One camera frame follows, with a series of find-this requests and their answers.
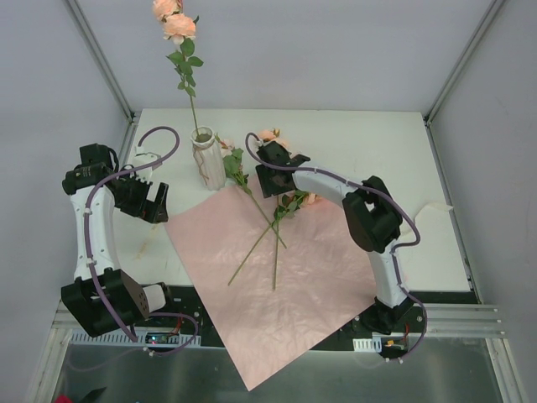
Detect pink flowers with green leaves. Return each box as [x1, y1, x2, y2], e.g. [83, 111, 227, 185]
[258, 128, 305, 291]

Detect purple wrapping paper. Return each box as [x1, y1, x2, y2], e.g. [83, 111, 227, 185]
[180, 178, 376, 390]

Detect single pink rose stem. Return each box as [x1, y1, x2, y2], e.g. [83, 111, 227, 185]
[152, 0, 204, 142]

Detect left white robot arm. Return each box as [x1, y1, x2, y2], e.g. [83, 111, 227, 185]
[61, 144, 178, 337]

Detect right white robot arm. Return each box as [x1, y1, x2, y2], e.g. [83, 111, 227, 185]
[248, 142, 412, 335]

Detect white ribbed ceramic vase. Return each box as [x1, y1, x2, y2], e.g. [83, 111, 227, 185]
[190, 126, 226, 191]

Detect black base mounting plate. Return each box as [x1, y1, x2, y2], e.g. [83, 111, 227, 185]
[133, 284, 482, 352]

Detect red object at bottom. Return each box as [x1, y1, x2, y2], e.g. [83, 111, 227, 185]
[53, 395, 73, 403]

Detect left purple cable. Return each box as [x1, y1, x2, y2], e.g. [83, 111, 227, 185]
[83, 125, 201, 358]

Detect purple cable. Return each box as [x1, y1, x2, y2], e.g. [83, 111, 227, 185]
[83, 125, 201, 358]
[244, 132, 429, 366]

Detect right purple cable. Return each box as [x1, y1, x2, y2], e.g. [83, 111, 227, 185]
[244, 132, 429, 366]

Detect left white cable duct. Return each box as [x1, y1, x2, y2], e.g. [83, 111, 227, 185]
[70, 330, 201, 348]

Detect white cable duct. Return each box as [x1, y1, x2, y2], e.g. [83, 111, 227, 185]
[70, 330, 201, 348]
[352, 338, 410, 353]

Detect right white cable duct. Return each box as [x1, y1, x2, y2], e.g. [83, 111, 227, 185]
[352, 338, 410, 353]

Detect left aluminium frame post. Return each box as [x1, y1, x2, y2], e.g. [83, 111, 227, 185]
[62, 0, 139, 123]

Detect aluminium frame post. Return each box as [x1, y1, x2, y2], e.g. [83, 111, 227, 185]
[62, 0, 139, 123]
[424, 0, 508, 128]

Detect aluminium extrusion rail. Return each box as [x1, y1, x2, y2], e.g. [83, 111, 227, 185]
[52, 300, 504, 337]

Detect right aluminium frame post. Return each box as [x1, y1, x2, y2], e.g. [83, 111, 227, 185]
[424, 0, 508, 128]

